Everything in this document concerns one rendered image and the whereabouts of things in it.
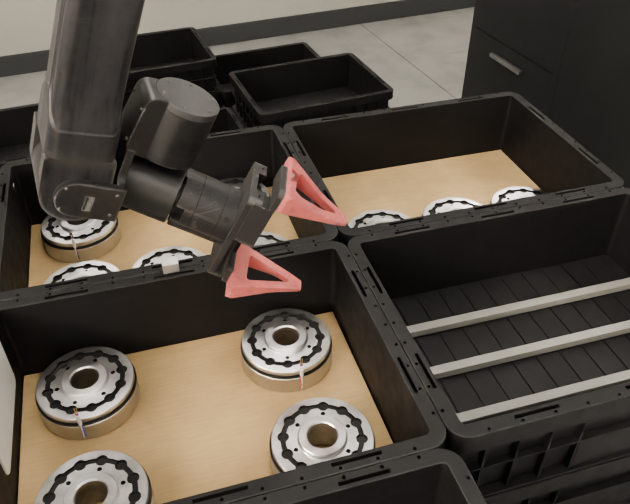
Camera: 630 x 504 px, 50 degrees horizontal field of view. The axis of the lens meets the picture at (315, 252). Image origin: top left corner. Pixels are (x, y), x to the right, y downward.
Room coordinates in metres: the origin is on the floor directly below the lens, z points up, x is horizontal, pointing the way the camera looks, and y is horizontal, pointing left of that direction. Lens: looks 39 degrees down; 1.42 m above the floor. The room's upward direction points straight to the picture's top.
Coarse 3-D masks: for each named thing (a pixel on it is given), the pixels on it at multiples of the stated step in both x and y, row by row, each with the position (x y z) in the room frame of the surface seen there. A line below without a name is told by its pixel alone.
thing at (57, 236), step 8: (48, 216) 0.77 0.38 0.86; (48, 224) 0.76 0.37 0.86; (56, 224) 0.75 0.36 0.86; (96, 224) 0.75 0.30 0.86; (104, 224) 0.76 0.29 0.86; (112, 224) 0.75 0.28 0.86; (48, 232) 0.74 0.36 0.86; (56, 232) 0.74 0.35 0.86; (64, 232) 0.74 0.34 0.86; (72, 232) 0.74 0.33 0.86; (80, 232) 0.74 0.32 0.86; (88, 232) 0.74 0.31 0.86; (96, 232) 0.74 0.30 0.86; (104, 232) 0.74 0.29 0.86; (48, 240) 0.72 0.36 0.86; (56, 240) 0.72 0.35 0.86; (64, 240) 0.72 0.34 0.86; (80, 240) 0.72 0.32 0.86; (88, 240) 0.72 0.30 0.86; (96, 240) 0.72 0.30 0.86
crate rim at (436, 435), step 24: (72, 288) 0.54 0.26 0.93; (96, 288) 0.54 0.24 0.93; (120, 288) 0.55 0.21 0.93; (360, 288) 0.56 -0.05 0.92; (0, 312) 0.51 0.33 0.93; (384, 336) 0.47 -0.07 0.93; (408, 360) 0.44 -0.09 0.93; (408, 384) 0.41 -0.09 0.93; (432, 408) 0.38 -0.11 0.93; (432, 432) 0.36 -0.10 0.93; (360, 456) 0.33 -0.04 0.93; (384, 456) 0.33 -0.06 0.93; (264, 480) 0.31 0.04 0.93; (288, 480) 0.31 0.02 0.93; (312, 480) 0.31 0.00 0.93
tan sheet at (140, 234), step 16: (128, 224) 0.80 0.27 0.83; (144, 224) 0.80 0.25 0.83; (160, 224) 0.80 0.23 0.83; (272, 224) 0.80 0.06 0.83; (288, 224) 0.80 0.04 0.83; (32, 240) 0.76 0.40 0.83; (128, 240) 0.76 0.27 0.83; (144, 240) 0.76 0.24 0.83; (160, 240) 0.76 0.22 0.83; (176, 240) 0.76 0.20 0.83; (192, 240) 0.76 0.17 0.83; (208, 240) 0.76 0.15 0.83; (32, 256) 0.72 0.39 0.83; (48, 256) 0.72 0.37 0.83; (112, 256) 0.72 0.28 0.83; (128, 256) 0.72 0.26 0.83; (32, 272) 0.69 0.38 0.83; (48, 272) 0.69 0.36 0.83
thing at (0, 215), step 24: (288, 144) 0.86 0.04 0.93; (0, 168) 0.79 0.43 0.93; (0, 192) 0.73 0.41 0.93; (0, 216) 0.68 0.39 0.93; (0, 240) 0.63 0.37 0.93; (288, 240) 0.63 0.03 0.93; (312, 240) 0.63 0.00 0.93; (336, 240) 0.64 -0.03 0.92; (0, 264) 0.59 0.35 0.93; (192, 264) 0.59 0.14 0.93; (0, 288) 0.55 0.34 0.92; (24, 288) 0.54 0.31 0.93; (48, 288) 0.54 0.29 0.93
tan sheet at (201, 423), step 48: (240, 336) 0.57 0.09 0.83; (336, 336) 0.57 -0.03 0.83; (144, 384) 0.50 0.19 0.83; (192, 384) 0.50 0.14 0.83; (240, 384) 0.50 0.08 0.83; (336, 384) 0.50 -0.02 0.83; (48, 432) 0.43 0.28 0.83; (144, 432) 0.43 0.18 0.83; (192, 432) 0.43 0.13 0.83; (240, 432) 0.43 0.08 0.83; (384, 432) 0.43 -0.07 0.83; (192, 480) 0.38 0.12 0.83; (240, 480) 0.38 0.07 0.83
